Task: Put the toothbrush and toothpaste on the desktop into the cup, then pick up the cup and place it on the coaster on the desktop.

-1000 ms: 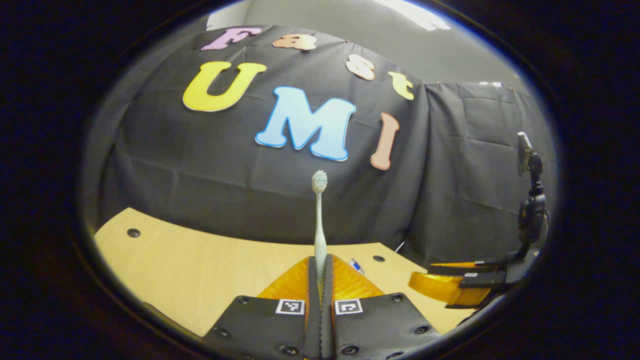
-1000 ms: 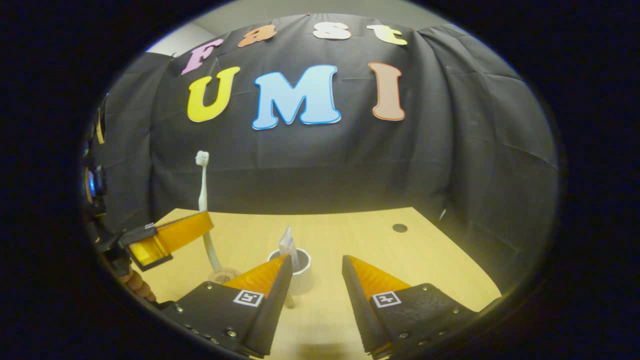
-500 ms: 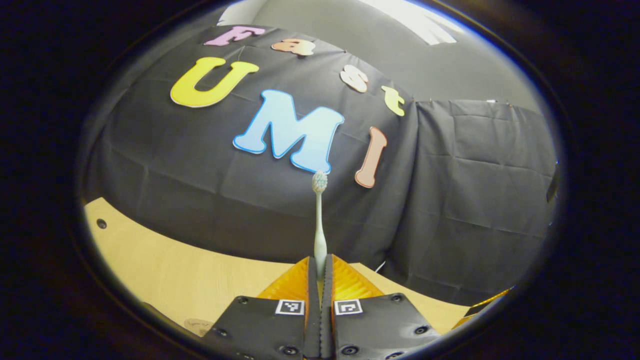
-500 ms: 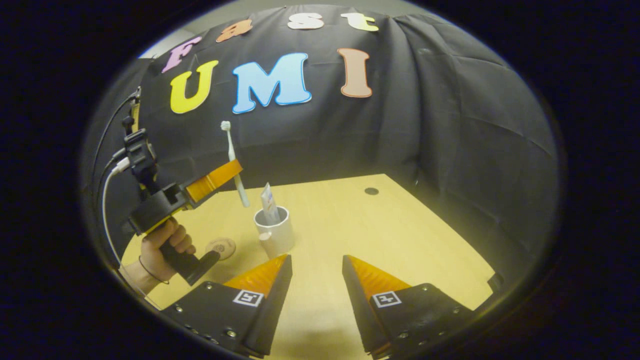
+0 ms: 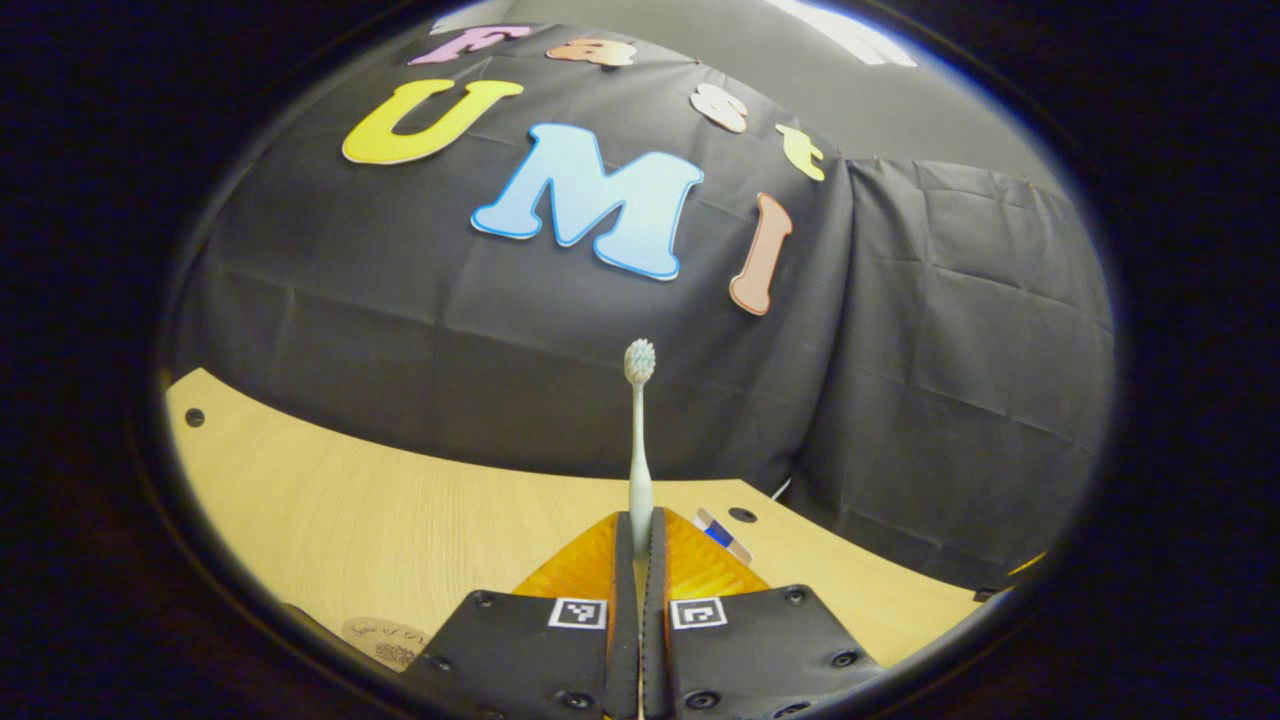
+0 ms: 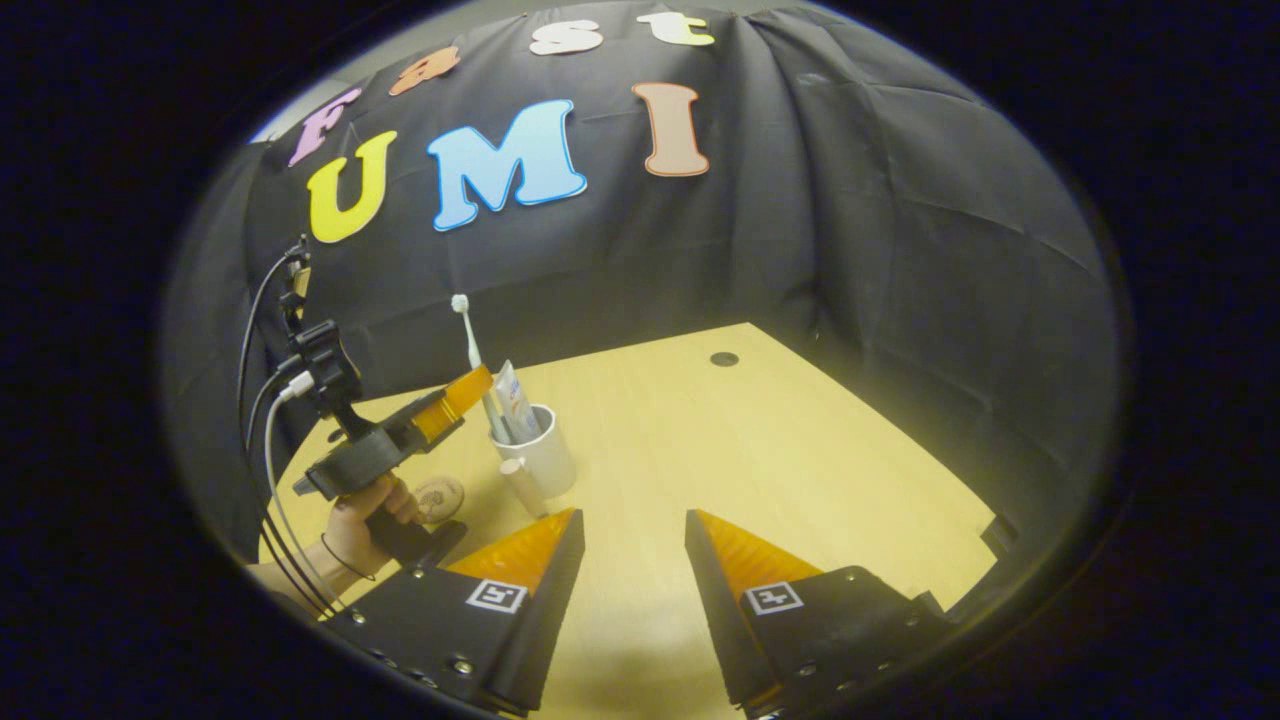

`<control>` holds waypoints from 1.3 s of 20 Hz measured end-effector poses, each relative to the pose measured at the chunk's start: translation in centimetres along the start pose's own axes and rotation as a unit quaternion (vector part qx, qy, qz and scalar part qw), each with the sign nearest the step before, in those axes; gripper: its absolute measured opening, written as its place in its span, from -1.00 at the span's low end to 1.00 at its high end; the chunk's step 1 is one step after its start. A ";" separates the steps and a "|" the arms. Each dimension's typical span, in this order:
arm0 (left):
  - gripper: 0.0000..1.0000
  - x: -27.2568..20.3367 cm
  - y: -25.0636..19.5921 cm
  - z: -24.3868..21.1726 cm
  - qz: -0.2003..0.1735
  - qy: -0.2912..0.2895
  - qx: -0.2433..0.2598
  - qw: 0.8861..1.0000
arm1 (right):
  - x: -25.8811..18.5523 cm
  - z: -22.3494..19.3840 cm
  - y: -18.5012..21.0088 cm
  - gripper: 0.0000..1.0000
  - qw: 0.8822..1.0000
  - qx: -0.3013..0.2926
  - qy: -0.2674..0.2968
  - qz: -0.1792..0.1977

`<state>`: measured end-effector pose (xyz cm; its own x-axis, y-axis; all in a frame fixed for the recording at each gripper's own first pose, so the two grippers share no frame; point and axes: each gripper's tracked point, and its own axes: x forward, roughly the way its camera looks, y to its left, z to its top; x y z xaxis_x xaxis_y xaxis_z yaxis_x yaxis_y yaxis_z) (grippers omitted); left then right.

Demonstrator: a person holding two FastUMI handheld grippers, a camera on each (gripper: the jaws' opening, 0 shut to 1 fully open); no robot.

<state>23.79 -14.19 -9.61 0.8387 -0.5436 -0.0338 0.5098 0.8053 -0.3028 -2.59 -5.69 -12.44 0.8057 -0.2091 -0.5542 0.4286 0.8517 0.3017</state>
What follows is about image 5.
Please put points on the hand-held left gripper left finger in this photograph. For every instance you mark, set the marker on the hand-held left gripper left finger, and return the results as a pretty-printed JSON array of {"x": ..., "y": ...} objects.
[{"x": 622, "y": 600}]

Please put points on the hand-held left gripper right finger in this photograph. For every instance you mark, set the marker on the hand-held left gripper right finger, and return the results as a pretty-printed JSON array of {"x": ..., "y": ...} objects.
[{"x": 655, "y": 610}]

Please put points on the white and blue toothpaste tube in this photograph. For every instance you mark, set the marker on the white and blue toothpaste tube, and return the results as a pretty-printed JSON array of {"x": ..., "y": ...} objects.
[{"x": 722, "y": 535}]

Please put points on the pale green toothbrush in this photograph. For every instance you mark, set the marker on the pale green toothbrush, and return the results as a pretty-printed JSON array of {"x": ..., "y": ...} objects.
[{"x": 640, "y": 480}]

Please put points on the round cork coaster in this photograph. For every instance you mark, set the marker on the round cork coaster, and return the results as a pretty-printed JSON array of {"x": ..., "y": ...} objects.
[{"x": 380, "y": 635}]

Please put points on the black backdrop cloth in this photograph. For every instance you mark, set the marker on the black backdrop cloth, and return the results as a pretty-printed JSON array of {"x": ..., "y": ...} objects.
[{"x": 500, "y": 330}]

